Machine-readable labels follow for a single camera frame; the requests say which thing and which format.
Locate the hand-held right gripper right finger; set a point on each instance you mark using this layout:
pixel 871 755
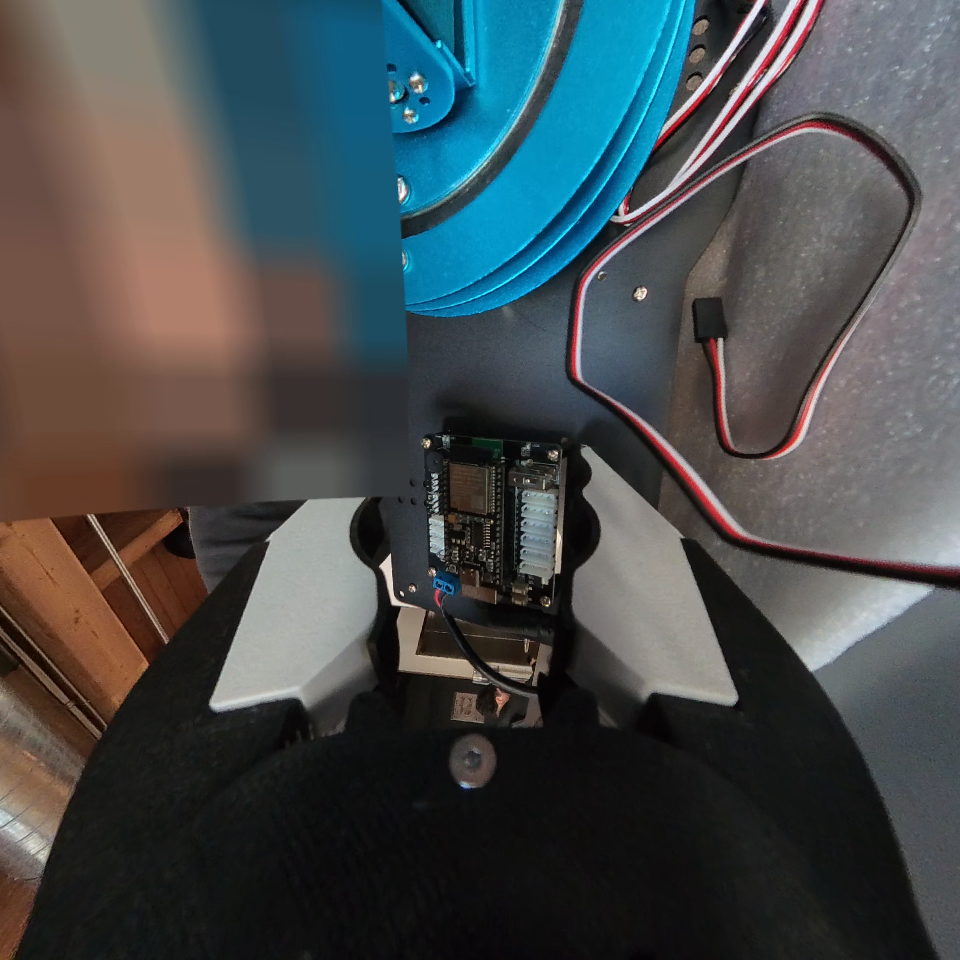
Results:
pixel 652 600

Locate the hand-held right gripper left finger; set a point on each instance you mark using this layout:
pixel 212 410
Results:
pixel 300 600

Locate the blue toy robot arm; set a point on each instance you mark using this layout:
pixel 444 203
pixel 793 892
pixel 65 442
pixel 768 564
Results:
pixel 487 150

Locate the white rectangular box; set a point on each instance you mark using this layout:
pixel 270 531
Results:
pixel 411 645

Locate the metal ceiling pipe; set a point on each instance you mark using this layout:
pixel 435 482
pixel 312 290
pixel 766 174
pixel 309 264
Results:
pixel 127 577

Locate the grey foam sheet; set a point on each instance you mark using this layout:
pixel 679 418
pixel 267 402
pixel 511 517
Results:
pixel 825 262

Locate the silver ventilation duct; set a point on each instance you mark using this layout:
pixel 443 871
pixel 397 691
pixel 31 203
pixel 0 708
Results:
pixel 37 780

